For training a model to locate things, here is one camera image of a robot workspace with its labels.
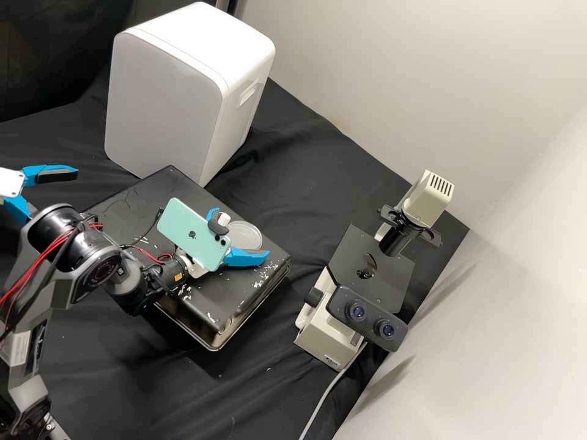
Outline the right wrist camera phone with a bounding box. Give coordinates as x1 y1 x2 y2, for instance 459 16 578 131
157 197 234 273

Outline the cream microscope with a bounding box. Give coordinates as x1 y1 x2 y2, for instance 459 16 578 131
293 169 457 373

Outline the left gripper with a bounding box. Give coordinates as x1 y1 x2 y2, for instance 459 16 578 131
0 163 79 226

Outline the petri dish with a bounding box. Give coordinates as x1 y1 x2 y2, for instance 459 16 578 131
226 218 265 252

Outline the black tray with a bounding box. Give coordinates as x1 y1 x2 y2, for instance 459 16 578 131
79 164 292 353

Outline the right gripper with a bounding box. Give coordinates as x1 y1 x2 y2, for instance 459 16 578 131
175 208 272 279

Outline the black cable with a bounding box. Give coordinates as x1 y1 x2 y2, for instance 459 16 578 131
122 207 164 252

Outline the white box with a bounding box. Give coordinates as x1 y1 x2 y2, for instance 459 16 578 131
104 1 276 187

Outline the grey cable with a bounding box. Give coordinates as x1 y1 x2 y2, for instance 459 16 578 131
300 365 350 440

